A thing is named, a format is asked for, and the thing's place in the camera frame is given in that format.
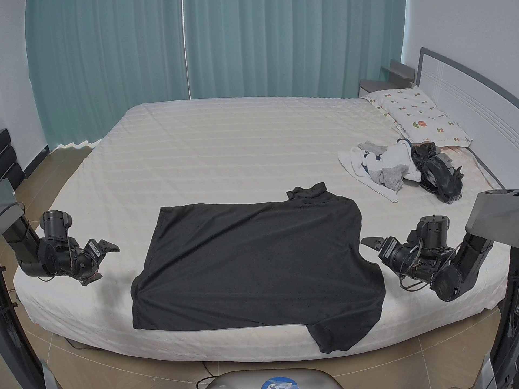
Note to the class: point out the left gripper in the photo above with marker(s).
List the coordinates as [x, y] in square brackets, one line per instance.
[95, 250]

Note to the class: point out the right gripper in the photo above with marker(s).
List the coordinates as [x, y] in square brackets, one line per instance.
[390, 249]

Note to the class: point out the black T-shirt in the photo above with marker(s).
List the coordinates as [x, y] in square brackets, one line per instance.
[251, 266]

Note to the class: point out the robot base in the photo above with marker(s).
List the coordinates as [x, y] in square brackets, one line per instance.
[275, 379]

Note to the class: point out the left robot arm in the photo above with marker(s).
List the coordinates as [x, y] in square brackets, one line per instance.
[28, 249]

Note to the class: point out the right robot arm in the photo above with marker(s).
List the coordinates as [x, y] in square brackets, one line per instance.
[470, 253]

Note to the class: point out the pile of clothes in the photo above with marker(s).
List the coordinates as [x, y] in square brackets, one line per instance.
[397, 164]

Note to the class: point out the bed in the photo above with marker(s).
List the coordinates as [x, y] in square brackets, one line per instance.
[243, 148]

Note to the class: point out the dark grey chest of drawers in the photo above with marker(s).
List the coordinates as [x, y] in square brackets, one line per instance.
[8, 160]

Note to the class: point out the white printed pillow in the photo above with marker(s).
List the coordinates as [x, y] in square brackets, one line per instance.
[421, 114]

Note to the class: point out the grey bedside table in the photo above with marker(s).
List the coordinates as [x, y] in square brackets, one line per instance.
[375, 85]

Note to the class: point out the blue-green curtain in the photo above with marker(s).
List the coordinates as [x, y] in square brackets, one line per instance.
[109, 55]
[292, 35]

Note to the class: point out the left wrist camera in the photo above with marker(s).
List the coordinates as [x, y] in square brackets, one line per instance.
[89, 280]

